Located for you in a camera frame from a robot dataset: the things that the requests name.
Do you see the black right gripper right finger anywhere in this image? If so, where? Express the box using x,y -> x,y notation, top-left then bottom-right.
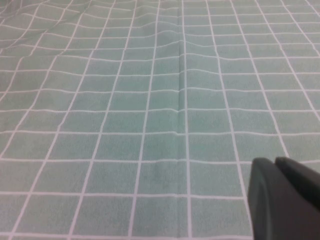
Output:
274,156 -> 320,200

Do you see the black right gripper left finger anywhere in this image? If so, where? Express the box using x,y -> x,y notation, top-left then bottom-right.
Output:
247,157 -> 320,240

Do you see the green white checked tablecloth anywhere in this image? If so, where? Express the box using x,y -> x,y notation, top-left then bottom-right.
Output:
0,0 -> 320,240

